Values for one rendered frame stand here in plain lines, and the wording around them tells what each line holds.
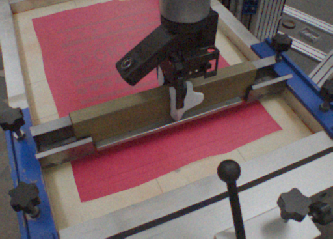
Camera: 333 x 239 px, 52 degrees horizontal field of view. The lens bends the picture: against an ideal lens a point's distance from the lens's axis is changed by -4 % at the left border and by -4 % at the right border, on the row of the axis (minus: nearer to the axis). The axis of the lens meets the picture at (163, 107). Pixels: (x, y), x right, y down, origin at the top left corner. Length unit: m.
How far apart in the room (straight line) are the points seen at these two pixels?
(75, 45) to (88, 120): 0.37
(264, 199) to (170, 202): 0.15
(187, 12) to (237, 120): 0.30
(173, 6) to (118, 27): 0.48
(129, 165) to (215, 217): 0.21
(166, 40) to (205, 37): 0.07
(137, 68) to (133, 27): 0.44
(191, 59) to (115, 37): 0.41
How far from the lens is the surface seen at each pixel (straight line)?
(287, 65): 0.81
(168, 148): 0.67
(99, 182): 0.64
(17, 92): 0.78
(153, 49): 0.53
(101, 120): 0.60
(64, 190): 0.64
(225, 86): 0.67
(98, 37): 0.93
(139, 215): 0.56
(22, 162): 0.64
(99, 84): 0.80
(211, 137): 0.69
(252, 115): 0.74
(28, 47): 0.95
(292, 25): 2.42
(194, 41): 0.56
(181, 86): 0.56
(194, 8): 0.49
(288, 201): 0.44
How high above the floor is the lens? 1.49
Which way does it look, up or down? 47 degrees down
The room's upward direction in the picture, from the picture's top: straight up
